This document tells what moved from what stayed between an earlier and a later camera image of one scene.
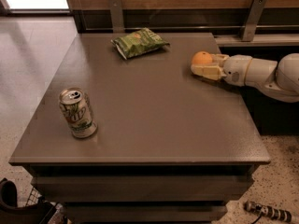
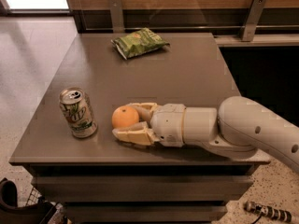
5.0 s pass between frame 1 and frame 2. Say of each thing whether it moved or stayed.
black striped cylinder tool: stayed
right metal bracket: stayed
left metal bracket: stayed
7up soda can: stayed
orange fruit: moved
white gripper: moved
